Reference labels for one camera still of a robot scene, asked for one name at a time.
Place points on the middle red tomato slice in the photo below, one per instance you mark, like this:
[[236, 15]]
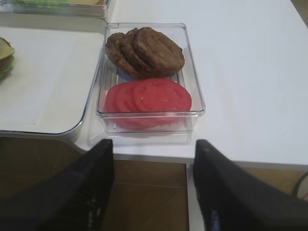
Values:
[[124, 98]]

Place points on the red tomato slice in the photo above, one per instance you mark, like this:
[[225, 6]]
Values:
[[124, 98], [110, 102], [161, 95]]

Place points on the cheese slice on burger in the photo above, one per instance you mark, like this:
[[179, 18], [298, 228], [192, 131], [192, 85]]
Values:
[[6, 51]]

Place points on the front red tomato slice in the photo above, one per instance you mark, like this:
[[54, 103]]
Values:
[[161, 95]]

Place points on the back red tomato slice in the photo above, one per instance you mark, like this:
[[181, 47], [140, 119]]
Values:
[[110, 102]]

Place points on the white metal tray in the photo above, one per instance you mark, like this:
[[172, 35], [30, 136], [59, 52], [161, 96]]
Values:
[[47, 93]]

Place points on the brown burger patty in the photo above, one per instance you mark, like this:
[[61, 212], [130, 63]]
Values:
[[158, 50], [115, 55], [131, 56]]

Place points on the clear patty and tomato container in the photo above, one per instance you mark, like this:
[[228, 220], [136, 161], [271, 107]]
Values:
[[138, 122]]

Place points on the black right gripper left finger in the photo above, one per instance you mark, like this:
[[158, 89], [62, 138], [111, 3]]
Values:
[[74, 199]]

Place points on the front brown burger patty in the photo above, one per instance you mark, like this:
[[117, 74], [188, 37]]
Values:
[[158, 50]]

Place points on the clear lettuce and cheese container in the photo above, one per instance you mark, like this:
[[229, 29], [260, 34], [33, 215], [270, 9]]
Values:
[[83, 8]]

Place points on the middle brown burger patty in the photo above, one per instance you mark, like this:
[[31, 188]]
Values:
[[131, 56]]

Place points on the lettuce leaf on burger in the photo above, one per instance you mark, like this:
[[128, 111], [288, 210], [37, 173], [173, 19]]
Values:
[[6, 65]]

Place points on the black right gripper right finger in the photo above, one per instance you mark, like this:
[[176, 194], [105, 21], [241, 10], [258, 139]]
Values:
[[230, 199]]

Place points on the back brown burger patty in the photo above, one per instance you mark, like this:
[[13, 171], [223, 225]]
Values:
[[115, 55]]

